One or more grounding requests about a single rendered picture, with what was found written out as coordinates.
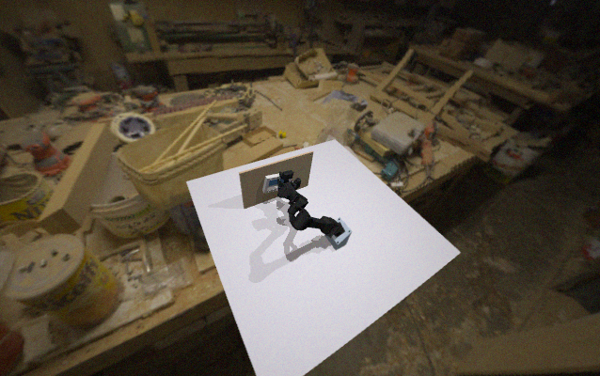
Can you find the brown flat board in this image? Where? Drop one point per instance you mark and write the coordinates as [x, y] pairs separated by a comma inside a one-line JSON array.
[[252, 180]]

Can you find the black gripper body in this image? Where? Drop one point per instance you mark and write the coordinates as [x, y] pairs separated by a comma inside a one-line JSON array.
[[286, 176]]

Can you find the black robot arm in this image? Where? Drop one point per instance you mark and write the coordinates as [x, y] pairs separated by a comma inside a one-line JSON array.
[[303, 220]]

